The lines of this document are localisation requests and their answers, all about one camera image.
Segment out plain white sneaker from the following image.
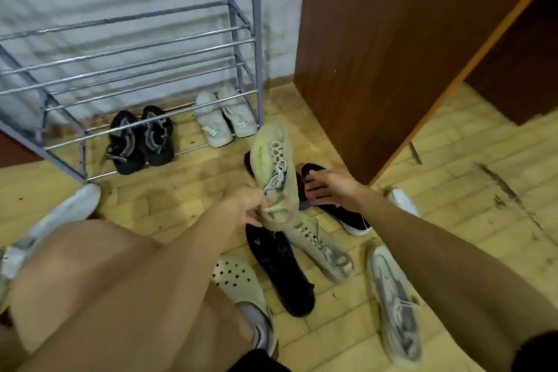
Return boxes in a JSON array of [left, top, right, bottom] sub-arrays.
[[24, 183, 102, 251], [385, 187, 421, 218]]

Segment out beige perforated clog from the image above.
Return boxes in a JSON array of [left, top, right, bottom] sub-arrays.
[[212, 255, 280, 357]]

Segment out grey sock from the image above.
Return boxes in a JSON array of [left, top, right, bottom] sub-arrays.
[[237, 301, 276, 350]]

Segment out grey metal shoe rack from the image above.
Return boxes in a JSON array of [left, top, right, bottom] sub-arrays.
[[0, 0, 266, 185]]

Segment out black sneaker grey stripes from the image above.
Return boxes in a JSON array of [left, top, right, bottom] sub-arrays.
[[104, 110, 147, 176], [140, 105, 176, 167]]

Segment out person's left forearm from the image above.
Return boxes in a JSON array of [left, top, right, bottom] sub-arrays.
[[19, 206, 245, 372]]

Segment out black sneaker orange marks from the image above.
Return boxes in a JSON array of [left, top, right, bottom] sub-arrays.
[[245, 222, 316, 319]]

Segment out white knit sneaker green stripe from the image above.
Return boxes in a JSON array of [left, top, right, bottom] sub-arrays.
[[194, 91, 235, 149], [217, 84, 259, 138]]

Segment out person's right forearm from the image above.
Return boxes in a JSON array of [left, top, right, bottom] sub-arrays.
[[359, 192, 558, 372]]

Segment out person's left hand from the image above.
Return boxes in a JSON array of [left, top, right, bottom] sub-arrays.
[[221, 186, 274, 228]]

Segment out black shirt sleeve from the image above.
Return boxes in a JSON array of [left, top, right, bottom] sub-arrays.
[[510, 331, 558, 372]]

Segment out person's bare leg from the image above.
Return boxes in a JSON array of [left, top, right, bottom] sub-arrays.
[[0, 219, 258, 372]]

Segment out dark brown wooden panel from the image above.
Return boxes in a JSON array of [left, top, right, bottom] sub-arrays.
[[464, 0, 558, 126]]

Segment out person's right hand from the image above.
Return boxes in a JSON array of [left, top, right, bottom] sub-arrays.
[[303, 168, 373, 213]]

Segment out beige sneaker neon yellow accent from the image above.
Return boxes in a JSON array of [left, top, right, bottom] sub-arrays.
[[251, 121, 302, 232], [283, 210, 356, 284]]

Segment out black shorts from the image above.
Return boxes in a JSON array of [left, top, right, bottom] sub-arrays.
[[226, 348, 293, 372]]

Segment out black sneaker green stripes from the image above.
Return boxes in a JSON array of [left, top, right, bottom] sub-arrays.
[[298, 162, 373, 237]]

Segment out black sneaker red patches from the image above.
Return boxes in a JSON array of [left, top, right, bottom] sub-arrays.
[[242, 150, 264, 181]]

